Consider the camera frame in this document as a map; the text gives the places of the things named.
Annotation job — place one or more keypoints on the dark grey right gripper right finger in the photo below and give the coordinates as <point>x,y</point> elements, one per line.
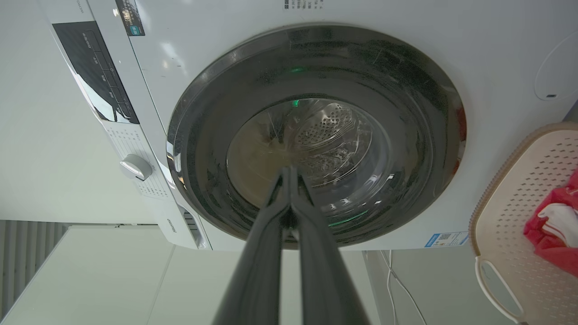
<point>325,280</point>

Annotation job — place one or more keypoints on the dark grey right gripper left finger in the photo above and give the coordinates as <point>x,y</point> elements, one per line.
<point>257,275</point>

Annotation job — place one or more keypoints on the beige perforated laundry basket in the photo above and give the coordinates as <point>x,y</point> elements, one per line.
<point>528,234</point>

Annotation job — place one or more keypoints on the blue energy label sticker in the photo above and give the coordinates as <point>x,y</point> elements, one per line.
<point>446,239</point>

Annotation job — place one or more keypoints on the round dark washing machine door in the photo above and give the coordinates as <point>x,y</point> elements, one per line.
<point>316,135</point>

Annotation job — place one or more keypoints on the silver washing machine control knob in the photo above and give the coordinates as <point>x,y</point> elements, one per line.
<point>136,167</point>

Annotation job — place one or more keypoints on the white front-load washing machine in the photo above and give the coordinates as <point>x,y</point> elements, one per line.
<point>280,90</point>

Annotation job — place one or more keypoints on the red and white garment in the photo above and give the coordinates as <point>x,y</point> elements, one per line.
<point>554,225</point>

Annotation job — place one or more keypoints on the dark product sticker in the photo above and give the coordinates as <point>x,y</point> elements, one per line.
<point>130,16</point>

